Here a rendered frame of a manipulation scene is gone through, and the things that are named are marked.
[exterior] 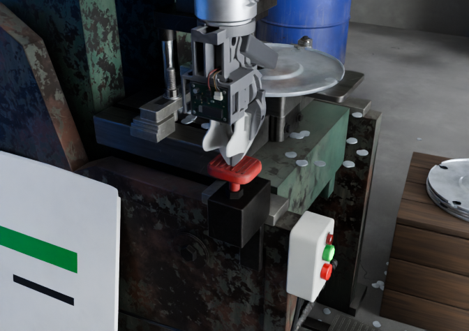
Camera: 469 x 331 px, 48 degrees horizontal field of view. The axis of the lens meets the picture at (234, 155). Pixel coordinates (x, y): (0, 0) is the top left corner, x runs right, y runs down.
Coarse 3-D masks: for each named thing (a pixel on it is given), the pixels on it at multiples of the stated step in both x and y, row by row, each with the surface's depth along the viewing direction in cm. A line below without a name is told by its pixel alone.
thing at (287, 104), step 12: (348, 72) 103; (336, 84) 97; (348, 84) 97; (288, 96) 102; (300, 96) 108; (312, 96) 94; (324, 96) 93; (336, 96) 92; (276, 108) 102; (288, 108) 103; (300, 108) 110; (276, 120) 103; (288, 120) 105; (300, 120) 109; (276, 132) 104; (288, 132) 104
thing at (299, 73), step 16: (272, 48) 115; (288, 48) 115; (304, 48) 114; (288, 64) 104; (304, 64) 106; (320, 64) 106; (336, 64) 106; (272, 80) 98; (288, 80) 98; (304, 80) 98; (320, 80) 98; (336, 80) 96; (272, 96) 92
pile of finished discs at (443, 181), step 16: (448, 160) 152; (464, 160) 153; (432, 176) 145; (448, 176) 146; (464, 176) 145; (432, 192) 139; (448, 192) 138; (464, 192) 138; (448, 208) 134; (464, 208) 131
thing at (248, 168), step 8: (216, 160) 76; (224, 160) 76; (248, 160) 76; (256, 160) 76; (208, 168) 75; (216, 168) 74; (224, 168) 74; (232, 168) 74; (240, 168) 74; (248, 168) 74; (256, 168) 75; (216, 176) 74; (224, 176) 74; (232, 176) 73; (240, 176) 73; (248, 176) 73; (232, 184) 77
